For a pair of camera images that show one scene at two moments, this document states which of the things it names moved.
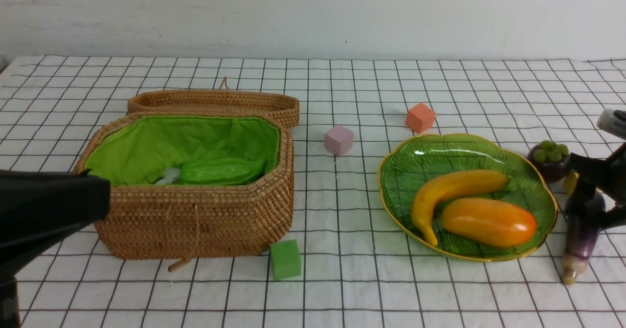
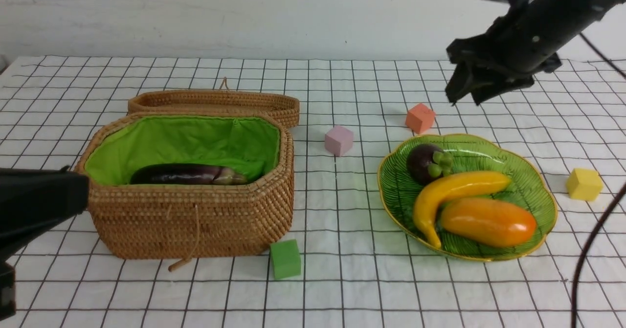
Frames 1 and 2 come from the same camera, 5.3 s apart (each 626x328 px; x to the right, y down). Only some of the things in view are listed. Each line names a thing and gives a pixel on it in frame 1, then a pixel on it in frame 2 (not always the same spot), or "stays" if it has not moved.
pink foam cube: x=339 y=140 stays
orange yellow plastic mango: x=489 y=222 stays
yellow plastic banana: x=431 y=193 stays
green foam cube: x=286 y=259 stays
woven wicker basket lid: x=283 y=106 stays
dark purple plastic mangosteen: x=550 y=159 to x=426 y=163
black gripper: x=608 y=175 to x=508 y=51
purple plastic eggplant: x=583 y=217 to x=186 y=174
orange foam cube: x=419 y=118 stays
